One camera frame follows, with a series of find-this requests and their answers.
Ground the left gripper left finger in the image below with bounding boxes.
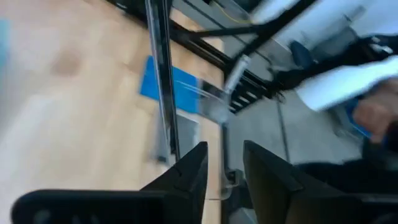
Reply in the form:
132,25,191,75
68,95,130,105
11,141,209,224

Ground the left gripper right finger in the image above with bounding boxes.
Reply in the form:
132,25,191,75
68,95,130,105
242,139,398,224

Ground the clear jewel case black tray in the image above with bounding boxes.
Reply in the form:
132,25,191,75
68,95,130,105
144,0,249,200

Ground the blue disc case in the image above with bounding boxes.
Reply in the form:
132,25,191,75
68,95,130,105
139,55,201,114

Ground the person's forearm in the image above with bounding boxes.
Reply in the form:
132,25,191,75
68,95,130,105
294,55,398,112

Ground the blue object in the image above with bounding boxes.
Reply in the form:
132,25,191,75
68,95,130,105
345,98,374,139

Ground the person's hand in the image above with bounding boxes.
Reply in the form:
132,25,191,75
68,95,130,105
352,77,398,144

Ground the teal translucent plastic bin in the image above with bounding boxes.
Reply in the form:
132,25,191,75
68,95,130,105
0,18,11,68

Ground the black aluminium table frame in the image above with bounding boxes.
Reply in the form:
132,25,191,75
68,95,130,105
105,0,315,114

